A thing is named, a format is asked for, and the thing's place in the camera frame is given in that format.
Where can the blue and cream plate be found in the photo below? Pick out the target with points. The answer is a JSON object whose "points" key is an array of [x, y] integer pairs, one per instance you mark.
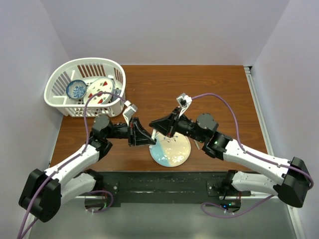
{"points": [[170, 151]]}

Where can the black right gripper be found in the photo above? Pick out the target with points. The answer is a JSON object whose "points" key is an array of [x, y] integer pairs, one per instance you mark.
{"points": [[168, 126]]}

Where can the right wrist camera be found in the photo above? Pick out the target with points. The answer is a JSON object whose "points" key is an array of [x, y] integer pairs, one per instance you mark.
{"points": [[184, 102]]}

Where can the white plastic dish basket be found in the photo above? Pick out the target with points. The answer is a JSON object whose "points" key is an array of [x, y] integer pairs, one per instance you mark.
{"points": [[88, 70]]}

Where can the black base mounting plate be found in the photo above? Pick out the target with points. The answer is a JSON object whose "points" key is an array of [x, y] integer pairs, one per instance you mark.
{"points": [[166, 187]]}

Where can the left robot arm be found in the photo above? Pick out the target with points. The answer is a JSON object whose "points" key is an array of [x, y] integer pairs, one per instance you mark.
{"points": [[46, 191]]}

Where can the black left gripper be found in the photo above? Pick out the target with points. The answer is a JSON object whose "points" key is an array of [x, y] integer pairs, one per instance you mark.
{"points": [[136, 134]]}

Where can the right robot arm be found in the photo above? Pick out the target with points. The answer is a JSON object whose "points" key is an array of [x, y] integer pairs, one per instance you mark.
{"points": [[289, 180]]}

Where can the blue white patterned bowl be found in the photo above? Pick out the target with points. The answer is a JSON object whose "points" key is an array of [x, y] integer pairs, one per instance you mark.
{"points": [[76, 89]]}

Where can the white plate red pattern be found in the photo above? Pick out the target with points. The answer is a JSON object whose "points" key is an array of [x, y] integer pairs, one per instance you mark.
{"points": [[94, 91]]}

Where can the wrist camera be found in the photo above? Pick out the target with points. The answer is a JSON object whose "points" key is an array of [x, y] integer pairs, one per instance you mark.
{"points": [[184, 102], [129, 111]]}

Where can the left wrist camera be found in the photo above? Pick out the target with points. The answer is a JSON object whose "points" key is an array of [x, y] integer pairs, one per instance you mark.
{"points": [[129, 111]]}

